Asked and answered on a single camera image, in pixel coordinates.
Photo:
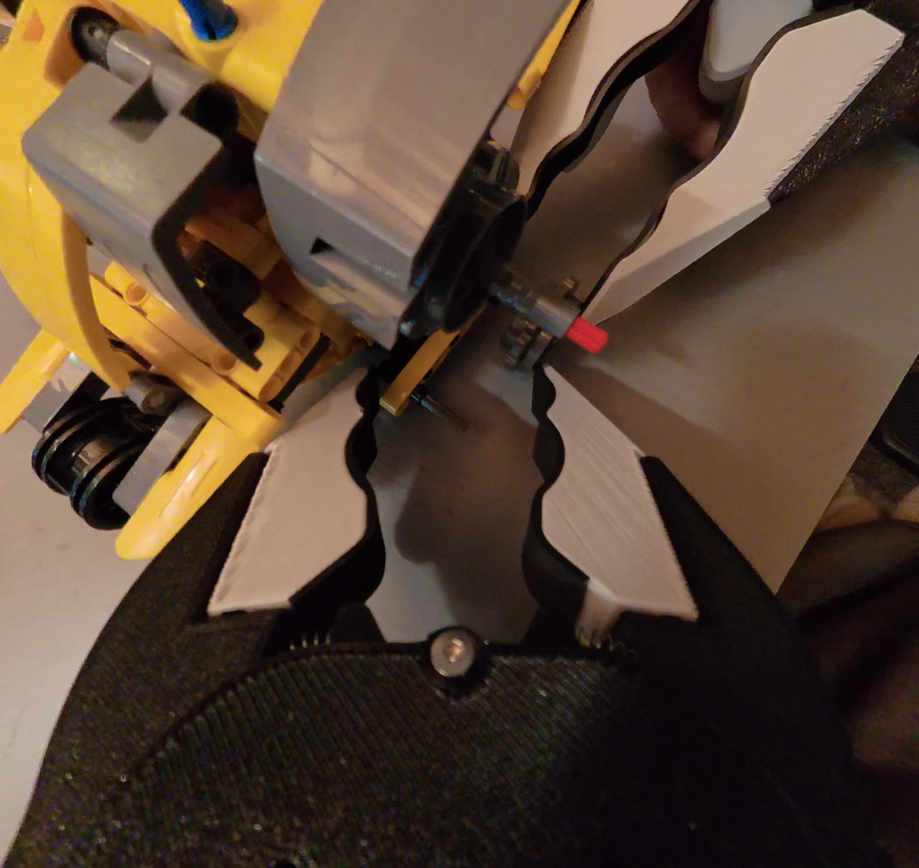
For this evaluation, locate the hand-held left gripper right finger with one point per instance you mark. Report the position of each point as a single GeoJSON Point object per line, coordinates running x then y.
{"type": "Point", "coordinates": [610, 523]}

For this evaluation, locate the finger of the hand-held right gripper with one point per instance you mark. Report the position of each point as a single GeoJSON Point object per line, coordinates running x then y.
{"type": "Point", "coordinates": [790, 107]}
{"type": "Point", "coordinates": [632, 14]}

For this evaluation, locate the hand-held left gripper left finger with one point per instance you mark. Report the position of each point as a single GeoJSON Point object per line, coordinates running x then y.
{"type": "Point", "coordinates": [301, 523]}

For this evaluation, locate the yellow brick beam with pins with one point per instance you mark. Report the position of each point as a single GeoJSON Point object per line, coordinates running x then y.
{"type": "Point", "coordinates": [423, 365]}

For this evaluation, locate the yellow toy brick vehicle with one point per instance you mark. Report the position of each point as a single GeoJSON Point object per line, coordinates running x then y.
{"type": "Point", "coordinates": [179, 164]}

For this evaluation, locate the person's right hand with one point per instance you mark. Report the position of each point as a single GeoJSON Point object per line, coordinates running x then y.
{"type": "Point", "coordinates": [686, 107]}

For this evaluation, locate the beige cloth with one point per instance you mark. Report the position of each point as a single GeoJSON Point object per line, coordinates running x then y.
{"type": "Point", "coordinates": [861, 505]}

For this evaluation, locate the person's brown clothing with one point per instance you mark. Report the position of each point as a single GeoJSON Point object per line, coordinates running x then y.
{"type": "Point", "coordinates": [861, 667]}

